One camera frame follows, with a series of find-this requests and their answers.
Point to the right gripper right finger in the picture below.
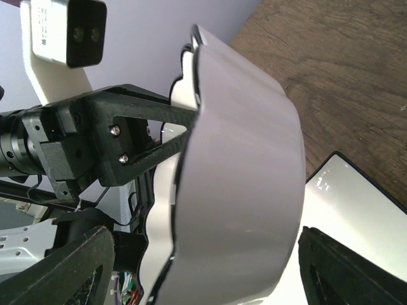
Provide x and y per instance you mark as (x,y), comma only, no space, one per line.
(331,273)

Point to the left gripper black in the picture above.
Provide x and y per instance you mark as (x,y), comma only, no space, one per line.
(52,141)

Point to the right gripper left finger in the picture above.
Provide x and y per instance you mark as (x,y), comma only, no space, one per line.
(77,273)

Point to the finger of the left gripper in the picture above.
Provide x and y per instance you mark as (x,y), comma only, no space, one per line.
(129,101)

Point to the cream rectangular plate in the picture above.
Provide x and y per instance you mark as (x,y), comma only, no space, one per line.
(346,204)

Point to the white scalloped bowl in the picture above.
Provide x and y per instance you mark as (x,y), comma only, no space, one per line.
(228,207)

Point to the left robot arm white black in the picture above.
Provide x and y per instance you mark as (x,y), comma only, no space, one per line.
(115,136)

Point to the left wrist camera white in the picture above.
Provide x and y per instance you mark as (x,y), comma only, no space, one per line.
(59,40)

